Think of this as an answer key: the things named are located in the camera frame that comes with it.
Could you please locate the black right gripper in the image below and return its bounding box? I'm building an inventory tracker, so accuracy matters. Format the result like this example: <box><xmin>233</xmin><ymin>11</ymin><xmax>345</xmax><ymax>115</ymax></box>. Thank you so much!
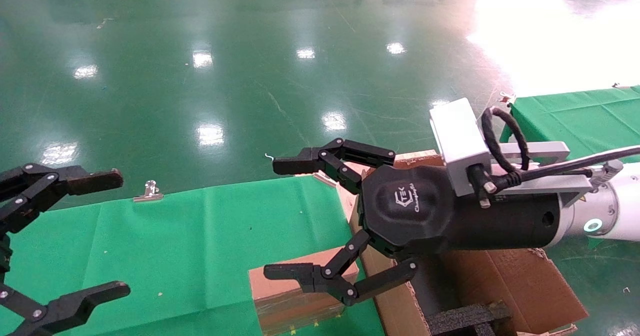
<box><xmin>263</xmin><ymin>138</ymin><xmax>562</xmax><ymax>307</ymax></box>

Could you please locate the green cloth on side table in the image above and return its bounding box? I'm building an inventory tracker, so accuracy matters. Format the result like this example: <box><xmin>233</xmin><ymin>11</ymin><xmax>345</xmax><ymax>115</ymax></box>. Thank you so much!
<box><xmin>500</xmin><ymin>86</ymin><xmax>640</xmax><ymax>164</ymax></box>

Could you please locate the large open cardboard carton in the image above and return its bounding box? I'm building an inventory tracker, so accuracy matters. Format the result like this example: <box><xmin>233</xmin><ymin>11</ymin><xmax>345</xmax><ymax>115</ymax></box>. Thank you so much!
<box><xmin>337</xmin><ymin>150</ymin><xmax>590</xmax><ymax>336</ymax></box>

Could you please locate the silver camera mounting bracket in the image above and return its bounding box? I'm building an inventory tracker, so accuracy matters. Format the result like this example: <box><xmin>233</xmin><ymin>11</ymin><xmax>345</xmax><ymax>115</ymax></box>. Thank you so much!
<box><xmin>487</xmin><ymin>141</ymin><xmax>596</xmax><ymax>208</ymax></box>

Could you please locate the black foam insert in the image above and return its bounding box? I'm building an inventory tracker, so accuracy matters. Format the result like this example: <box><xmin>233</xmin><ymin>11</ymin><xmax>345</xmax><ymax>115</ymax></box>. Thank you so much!
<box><xmin>427</xmin><ymin>300</ymin><xmax>513</xmax><ymax>336</ymax></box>

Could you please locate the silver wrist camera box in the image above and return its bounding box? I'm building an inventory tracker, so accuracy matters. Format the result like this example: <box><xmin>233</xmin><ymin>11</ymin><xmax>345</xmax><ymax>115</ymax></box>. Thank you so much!
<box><xmin>430</xmin><ymin>97</ymin><xmax>493</xmax><ymax>197</ymax></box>

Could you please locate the small brown cardboard box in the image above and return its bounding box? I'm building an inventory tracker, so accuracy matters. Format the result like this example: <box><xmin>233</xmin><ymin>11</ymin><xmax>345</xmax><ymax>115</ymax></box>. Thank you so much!
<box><xmin>248</xmin><ymin>248</ymin><xmax>361</xmax><ymax>336</ymax></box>

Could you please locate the large green tablecloth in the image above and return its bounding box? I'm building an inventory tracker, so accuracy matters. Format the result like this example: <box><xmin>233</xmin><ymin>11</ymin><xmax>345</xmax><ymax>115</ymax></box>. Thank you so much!
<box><xmin>0</xmin><ymin>175</ymin><xmax>386</xmax><ymax>336</ymax></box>

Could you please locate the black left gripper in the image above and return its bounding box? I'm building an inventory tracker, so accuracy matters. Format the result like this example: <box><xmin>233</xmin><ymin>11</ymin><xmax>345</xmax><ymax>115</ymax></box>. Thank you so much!
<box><xmin>0</xmin><ymin>163</ymin><xmax>131</xmax><ymax>336</ymax></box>

